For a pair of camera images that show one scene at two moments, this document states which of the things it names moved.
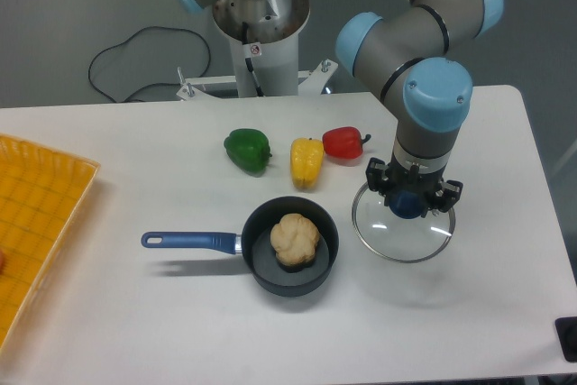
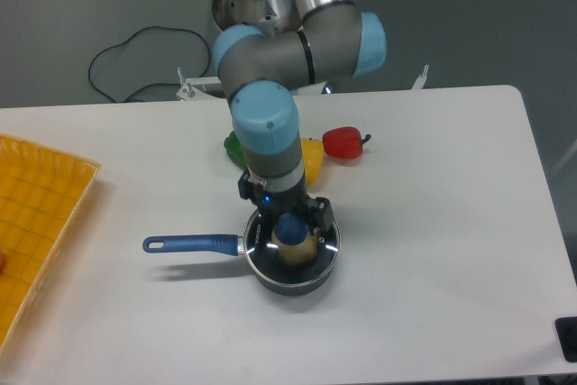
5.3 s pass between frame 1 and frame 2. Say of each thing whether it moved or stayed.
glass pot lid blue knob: moved
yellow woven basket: stayed
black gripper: moved
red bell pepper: stayed
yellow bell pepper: stayed
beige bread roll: stayed
